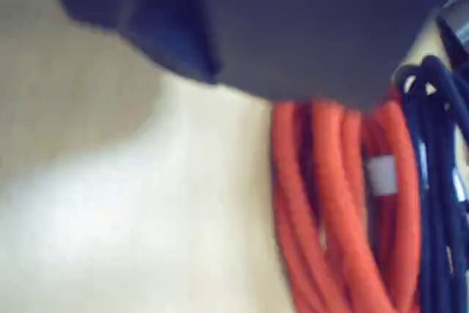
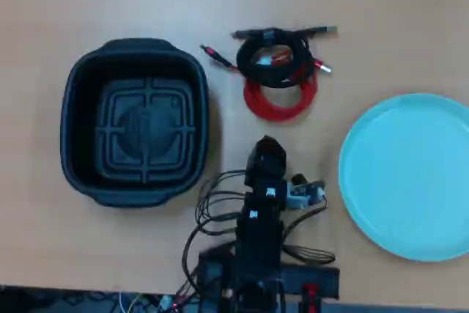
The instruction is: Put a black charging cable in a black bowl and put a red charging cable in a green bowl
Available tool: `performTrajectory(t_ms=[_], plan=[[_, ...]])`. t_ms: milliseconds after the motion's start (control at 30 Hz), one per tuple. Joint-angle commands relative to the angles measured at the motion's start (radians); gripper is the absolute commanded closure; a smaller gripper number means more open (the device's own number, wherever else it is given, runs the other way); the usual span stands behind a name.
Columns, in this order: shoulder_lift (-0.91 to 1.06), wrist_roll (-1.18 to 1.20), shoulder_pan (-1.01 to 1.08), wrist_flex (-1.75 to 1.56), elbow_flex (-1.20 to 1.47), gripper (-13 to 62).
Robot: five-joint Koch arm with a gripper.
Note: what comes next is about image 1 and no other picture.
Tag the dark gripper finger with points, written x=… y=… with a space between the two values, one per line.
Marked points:
x=146 y=9
x=311 y=27

